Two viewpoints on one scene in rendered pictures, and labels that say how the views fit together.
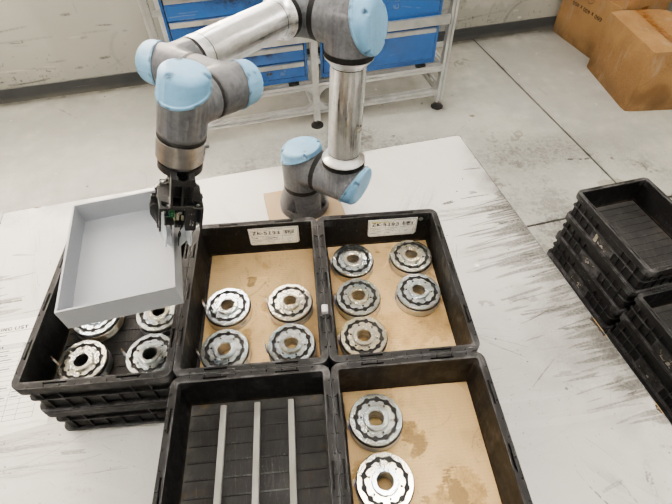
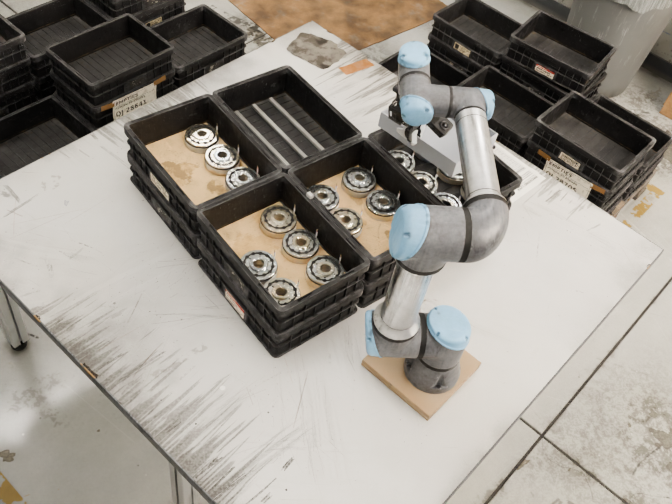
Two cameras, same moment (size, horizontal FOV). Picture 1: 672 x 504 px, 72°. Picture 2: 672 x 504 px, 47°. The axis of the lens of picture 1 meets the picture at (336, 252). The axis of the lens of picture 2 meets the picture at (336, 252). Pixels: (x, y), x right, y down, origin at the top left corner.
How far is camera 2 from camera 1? 2.07 m
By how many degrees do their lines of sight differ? 75
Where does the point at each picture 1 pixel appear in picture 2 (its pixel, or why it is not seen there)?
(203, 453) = (326, 143)
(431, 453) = (202, 185)
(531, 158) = not seen: outside the picture
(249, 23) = (469, 152)
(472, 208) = (256, 468)
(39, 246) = (593, 237)
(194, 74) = (406, 50)
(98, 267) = not seen: hidden behind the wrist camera
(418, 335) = (242, 245)
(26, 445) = not seen: hidden behind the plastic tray
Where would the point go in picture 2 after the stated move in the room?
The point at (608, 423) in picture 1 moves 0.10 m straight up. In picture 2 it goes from (79, 290) to (74, 268)
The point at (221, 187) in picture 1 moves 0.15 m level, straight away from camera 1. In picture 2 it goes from (533, 362) to (580, 395)
